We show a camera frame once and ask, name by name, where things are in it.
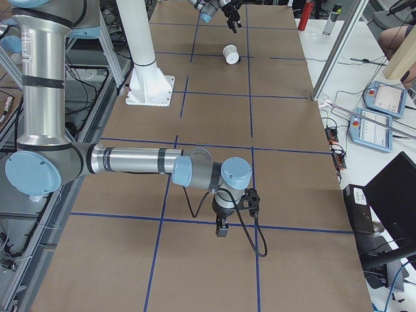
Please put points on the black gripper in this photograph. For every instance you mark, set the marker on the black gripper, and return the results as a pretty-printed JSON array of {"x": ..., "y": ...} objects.
[
  {"x": 228, "y": 12},
  {"x": 221, "y": 212}
]

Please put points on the white mug black handle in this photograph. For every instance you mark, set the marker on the white mug black handle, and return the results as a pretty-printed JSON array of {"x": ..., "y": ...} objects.
[{"x": 231, "y": 54}]

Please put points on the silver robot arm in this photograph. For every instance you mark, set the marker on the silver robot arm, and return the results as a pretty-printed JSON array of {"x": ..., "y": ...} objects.
[
  {"x": 207, "y": 9},
  {"x": 46, "y": 159}
]

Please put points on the red bottle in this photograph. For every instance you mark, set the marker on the red bottle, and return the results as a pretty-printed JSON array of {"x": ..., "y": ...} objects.
[{"x": 306, "y": 13}]

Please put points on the grey bottle green cap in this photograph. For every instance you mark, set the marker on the grey bottle green cap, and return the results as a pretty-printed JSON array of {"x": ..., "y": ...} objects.
[{"x": 332, "y": 18}]

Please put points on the black computer box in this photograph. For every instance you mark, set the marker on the black computer box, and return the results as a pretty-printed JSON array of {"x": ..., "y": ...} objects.
[{"x": 358, "y": 210}]

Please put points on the orange black connector board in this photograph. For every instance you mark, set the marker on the orange black connector board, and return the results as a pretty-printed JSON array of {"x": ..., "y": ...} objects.
[{"x": 331, "y": 134}]

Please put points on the person in black shirt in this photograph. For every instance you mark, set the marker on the person in black shirt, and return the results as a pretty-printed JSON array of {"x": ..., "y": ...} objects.
[{"x": 391, "y": 39}]

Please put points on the far teach pendant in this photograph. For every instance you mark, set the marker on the far teach pendant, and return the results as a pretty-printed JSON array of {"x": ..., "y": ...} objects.
[{"x": 386, "y": 98}]

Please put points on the teach pendant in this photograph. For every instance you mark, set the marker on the teach pendant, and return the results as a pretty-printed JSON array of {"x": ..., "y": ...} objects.
[
  {"x": 386, "y": 98},
  {"x": 365, "y": 132}
]

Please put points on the near teach pendant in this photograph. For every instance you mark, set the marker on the near teach pendant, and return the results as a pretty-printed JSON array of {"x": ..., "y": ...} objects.
[{"x": 365, "y": 132}]

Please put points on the black laptop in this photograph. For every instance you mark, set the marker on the black laptop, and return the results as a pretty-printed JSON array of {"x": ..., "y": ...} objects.
[{"x": 391, "y": 195}]

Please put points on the wooden beam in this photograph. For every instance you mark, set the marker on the wooden beam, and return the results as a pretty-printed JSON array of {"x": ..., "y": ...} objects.
[{"x": 402, "y": 63}]

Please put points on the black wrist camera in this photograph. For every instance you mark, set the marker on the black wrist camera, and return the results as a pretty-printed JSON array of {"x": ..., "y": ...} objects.
[{"x": 250, "y": 201}]

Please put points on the white camera pole base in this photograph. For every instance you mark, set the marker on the white camera pole base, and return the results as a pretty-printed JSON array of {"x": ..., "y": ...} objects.
[{"x": 148, "y": 86}]

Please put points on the aluminium frame post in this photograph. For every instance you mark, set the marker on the aluminium frame post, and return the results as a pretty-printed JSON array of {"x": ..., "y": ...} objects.
[{"x": 329, "y": 56}]

